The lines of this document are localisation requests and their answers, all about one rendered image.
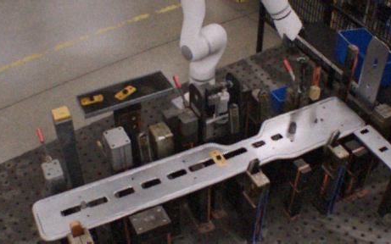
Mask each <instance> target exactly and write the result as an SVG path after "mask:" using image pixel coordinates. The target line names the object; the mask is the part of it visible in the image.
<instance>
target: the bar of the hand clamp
mask: <svg viewBox="0 0 391 244"><path fill-rule="evenodd" d="M306 67H308V63H307V62H305V58H303V57H301V58H296V59H295V71H294V73H295V86H294V89H295V90H296V91H297V93H298V94H297V97H299V87H300V89H301V93H300V94H301V95H302V96H303V95H304V69H305V68H306Z"/></svg>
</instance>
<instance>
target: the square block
mask: <svg viewBox="0 0 391 244"><path fill-rule="evenodd" d="M369 125H370V126H371V127H373V128H374V129H375V131H377V132H378V133H379V134H380V136H383V138H384V139H385V140H388V135H389V133H390V130H391V108H390V107H389V106H388V105H387V104H383V105H380V106H377V107H375V108H374V109H373V111H372V113H371V121H370V123H369ZM379 162H380V161H379V160H378V158H376V157H374V158H373V163H372V165H371V167H370V170H369V174H368V176H369V175H372V174H374V173H375V172H377V169H376V168H377V166H378V164H379Z"/></svg>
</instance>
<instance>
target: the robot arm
mask: <svg viewBox="0 0 391 244"><path fill-rule="evenodd" d="M261 1H262V3H263V4H264V6H265V8H266V9H267V11H268V12H269V14H270V15H271V18H272V19H275V20H274V23H275V25H276V28H277V30H278V32H279V35H280V37H281V38H282V45H283V46H284V47H289V48H291V51H292V53H293V54H300V51H299V50H298V48H297V46H296V45H294V41H293V40H294V38H295V37H296V36H297V34H298V33H299V34H300V36H301V38H309V36H308V34H307V33H306V31H305V30H304V26H303V21H302V17H301V16H297V15H296V13H295V12H294V11H293V10H292V9H291V7H290V4H289V2H288V1H287V0H261ZM181 3H182V11H183V23H182V35H181V50H182V51H181V54H182V56H183V57H184V58H185V59H187V60H188V61H190V62H191V63H190V65H189V85H190V84H191V83H193V82H195V83H196V84H197V85H198V86H199V85H202V84H204V83H207V82H209V83H210V85H214V84H215V68H216V65H217V63H218V61H219V60H220V59H221V56H222V54H223V52H224V50H225V48H226V44H227V39H226V31H225V29H223V28H222V27H221V26H220V25H218V24H210V25H207V26H205V27H204V28H201V25H202V23H203V20H204V16H205V13H206V6H205V1H204V0H181ZM290 41H291V43H292V44H290Z"/></svg>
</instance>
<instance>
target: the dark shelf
mask: <svg viewBox="0 0 391 244"><path fill-rule="evenodd" d="M303 26H304V30H305V31H306V33H307V34H308V36H309V38H301V36H300V34H299V33H298V34H297V36H296V37H297V38H298V40H300V41H301V42H303V43H304V44H305V45H306V46H307V47H309V48H310V49H311V50H312V51H313V52H314V53H316V54H317V55H319V56H320V57H323V60H324V61H326V62H327V63H328V64H329V65H330V66H332V67H333V68H334V69H335V70H336V71H337V72H339V74H340V75H342V74H343V71H342V68H343V67H345V66H344V64H342V63H341V61H340V60H339V59H338V58H337V57H336V56H335V54H334V53H335V50H336V44H337V41H338V39H337V37H338V33H337V32H336V31H335V30H333V29H332V28H331V27H329V26H328V25H326V24H325V23H324V22H323V21H320V20H318V21H316V22H313V23H309V24H306V25H303ZM352 78H353V79H352V81H351V84H353V86H355V87H356V89H357V86H358V84H359V81H358V80H357V79H356V78H355V76H354V75H353V76H352ZM375 104H376V105H377V106H380V105H383V104H387V105H388V106H389V107H390V108H391V84H390V85H389V84H387V85H383V86H379V93H378V95H377V100H376V102H375Z"/></svg>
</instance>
